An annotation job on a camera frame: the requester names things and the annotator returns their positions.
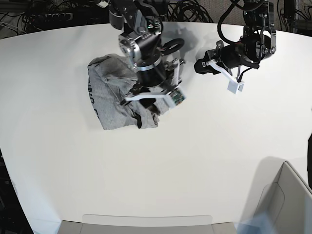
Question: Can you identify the blue cloth in bin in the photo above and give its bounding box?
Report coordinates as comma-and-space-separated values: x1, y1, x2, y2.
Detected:
236, 212, 273, 234

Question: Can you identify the black power strip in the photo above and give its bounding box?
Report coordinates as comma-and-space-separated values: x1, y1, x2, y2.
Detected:
31, 13, 74, 22

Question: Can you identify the grey bin right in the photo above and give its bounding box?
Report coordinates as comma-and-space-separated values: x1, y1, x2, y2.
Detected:
254, 161, 312, 234

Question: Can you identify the grey T-shirt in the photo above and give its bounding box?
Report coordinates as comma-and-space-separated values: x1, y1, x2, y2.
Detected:
88, 54, 169, 130

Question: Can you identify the black cable bundle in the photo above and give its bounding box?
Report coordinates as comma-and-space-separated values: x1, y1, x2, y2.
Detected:
168, 0, 214, 23

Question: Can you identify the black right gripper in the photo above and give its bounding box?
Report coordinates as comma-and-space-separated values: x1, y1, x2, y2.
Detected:
136, 60, 167, 107

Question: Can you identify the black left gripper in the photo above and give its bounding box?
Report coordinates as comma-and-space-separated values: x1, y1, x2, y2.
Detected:
194, 46, 243, 75

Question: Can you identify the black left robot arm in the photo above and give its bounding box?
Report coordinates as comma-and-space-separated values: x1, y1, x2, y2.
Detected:
194, 0, 276, 75

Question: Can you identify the grey bin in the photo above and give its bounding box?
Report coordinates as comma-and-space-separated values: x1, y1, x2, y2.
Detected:
58, 214, 237, 234
254, 161, 312, 234

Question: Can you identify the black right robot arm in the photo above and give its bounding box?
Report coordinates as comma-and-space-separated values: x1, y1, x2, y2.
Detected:
108, 0, 185, 109

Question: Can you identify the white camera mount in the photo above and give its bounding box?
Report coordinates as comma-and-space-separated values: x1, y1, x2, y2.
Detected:
121, 58, 186, 109
208, 60, 244, 94

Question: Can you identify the grey bin bottom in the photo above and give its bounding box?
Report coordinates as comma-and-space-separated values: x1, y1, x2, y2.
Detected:
58, 214, 237, 234

